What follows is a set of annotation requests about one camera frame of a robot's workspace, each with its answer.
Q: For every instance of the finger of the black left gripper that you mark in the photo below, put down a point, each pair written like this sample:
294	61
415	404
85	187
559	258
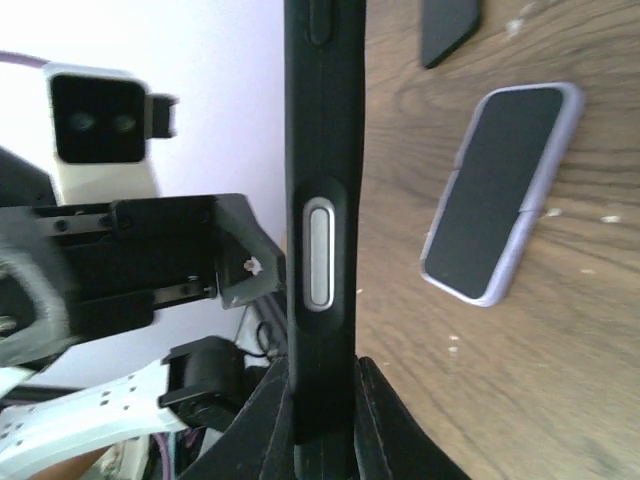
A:
249	263

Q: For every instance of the dark phone at left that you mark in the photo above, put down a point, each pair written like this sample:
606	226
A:
446	25

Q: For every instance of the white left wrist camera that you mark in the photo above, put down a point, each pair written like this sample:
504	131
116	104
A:
102	120

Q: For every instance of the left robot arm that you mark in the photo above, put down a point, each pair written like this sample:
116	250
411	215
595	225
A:
204	383

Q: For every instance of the large lilac phone case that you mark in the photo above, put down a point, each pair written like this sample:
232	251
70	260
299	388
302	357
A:
520	200

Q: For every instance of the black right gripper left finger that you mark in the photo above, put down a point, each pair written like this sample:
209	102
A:
259	442

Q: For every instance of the silver-edged black phone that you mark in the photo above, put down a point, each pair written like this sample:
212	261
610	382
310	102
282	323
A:
318	252

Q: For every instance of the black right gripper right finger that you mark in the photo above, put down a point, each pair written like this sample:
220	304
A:
389	443

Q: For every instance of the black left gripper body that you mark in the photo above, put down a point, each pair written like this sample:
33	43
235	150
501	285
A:
74	274

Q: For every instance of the black phone case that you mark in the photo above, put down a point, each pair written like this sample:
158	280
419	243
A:
324	143

